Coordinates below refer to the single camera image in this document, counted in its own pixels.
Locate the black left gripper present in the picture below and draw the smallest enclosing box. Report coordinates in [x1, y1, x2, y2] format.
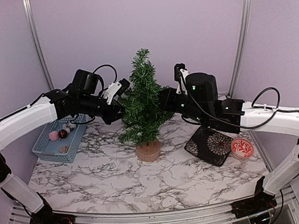
[77, 90, 131, 127]

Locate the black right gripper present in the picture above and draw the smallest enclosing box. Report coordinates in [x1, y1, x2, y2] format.
[158, 84, 209, 129]

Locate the small green christmas tree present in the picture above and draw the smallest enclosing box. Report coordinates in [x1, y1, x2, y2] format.
[118, 48, 174, 162]

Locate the clear string ornament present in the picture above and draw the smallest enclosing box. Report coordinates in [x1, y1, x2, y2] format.
[109, 146, 130, 173]

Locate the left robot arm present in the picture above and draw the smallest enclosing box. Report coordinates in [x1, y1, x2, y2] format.
[0, 69, 130, 224]

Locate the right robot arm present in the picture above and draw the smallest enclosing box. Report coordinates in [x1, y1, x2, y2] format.
[158, 70, 299, 211]

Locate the white fluffy pompom ornament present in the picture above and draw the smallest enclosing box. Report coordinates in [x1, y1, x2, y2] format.
[62, 122, 76, 133]

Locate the dark red ball ornament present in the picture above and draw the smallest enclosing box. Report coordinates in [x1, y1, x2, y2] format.
[58, 129, 68, 139]

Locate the pink pompom ornament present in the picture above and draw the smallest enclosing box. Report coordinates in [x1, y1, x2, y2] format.
[48, 131, 59, 142]

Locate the beige burlap bow ornament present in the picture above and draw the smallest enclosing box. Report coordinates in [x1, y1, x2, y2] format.
[59, 146, 69, 154]

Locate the black floral rectangular plate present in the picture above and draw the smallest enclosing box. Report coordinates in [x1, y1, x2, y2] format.
[184, 126, 233, 167]

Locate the light blue plastic basket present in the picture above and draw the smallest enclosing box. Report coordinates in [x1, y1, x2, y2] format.
[32, 114, 86, 163]

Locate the red white patterned bowl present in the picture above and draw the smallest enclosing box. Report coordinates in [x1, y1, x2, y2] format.
[231, 138, 255, 159]

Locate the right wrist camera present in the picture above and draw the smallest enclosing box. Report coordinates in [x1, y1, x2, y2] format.
[174, 63, 189, 95]

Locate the right aluminium frame post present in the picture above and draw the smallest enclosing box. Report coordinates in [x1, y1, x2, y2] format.
[228, 0, 252, 97]

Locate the aluminium frame post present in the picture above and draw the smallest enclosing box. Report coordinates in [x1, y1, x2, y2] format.
[22, 0, 55, 91]
[228, 0, 252, 97]

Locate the left aluminium frame post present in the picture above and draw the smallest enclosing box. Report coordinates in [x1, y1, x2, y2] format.
[22, 0, 55, 91]

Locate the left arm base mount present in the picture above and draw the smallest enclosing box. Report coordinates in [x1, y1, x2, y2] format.
[30, 213, 75, 224]

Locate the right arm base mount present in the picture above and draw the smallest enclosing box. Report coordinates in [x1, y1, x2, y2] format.
[231, 197, 277, 219]

